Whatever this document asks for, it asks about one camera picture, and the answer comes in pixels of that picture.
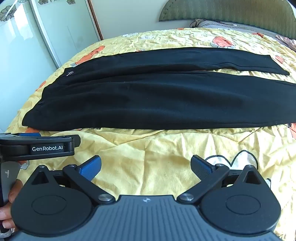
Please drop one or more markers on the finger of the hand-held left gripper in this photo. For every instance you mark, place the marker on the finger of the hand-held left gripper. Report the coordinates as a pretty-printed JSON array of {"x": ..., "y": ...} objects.
[
  {"x": 27, "y": 134},
  {"x": 46, "y": 139}
]

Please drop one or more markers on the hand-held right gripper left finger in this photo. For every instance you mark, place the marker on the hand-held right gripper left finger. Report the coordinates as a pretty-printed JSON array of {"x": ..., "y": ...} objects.
[{"x": 91, "y": 168}]

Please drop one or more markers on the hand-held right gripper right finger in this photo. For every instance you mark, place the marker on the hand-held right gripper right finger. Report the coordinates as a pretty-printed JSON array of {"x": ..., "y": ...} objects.
[{"x": 200, "y": 168}]

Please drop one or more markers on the black pants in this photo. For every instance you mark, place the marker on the black pants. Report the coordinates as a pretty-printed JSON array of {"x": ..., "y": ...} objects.
[{"x": 148, "y": 99}]

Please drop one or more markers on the person's left hand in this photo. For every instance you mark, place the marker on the person's left hand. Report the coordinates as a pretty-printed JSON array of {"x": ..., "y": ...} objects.
[{"x": 10, "y": 197}]

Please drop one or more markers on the yellow printed blanket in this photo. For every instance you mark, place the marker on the yellow printed blanket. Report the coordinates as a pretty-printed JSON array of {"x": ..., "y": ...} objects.
[{"x": 150, "y": 153}]

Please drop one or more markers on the glass floral wardrobe door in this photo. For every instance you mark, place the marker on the glass floral wardrobe door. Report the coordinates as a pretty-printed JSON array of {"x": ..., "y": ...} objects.
[
  {"x": 67, "y": 27},
  {"x": 16, "y": 58}
]

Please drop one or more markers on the grey floral pillow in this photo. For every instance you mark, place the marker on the grey floral pillow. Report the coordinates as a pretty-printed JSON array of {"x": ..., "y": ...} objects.
[{"x": 217, "y": 24}]

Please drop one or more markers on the pink cloth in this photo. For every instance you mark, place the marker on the pink cloth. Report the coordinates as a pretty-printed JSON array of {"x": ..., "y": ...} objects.
[{"x": 288, "y": 41}]

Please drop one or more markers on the green padded headboard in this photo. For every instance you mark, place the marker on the green padded headboard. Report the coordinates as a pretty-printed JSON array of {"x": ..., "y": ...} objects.
[{"x": 226, "y": 11}]

